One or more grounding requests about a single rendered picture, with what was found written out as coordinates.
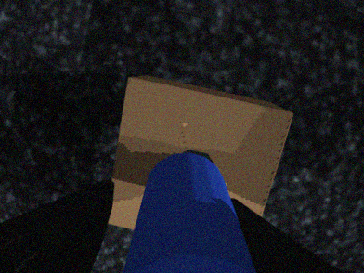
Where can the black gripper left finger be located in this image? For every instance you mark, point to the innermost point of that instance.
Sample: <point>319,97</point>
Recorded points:
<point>63,236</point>

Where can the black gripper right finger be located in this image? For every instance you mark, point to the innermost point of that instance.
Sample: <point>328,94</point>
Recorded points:
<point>272,250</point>

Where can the tan rectangular block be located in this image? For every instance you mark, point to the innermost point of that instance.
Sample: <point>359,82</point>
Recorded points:
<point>244,137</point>

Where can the blue cylinder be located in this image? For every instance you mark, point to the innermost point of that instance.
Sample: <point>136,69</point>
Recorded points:
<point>186,222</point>

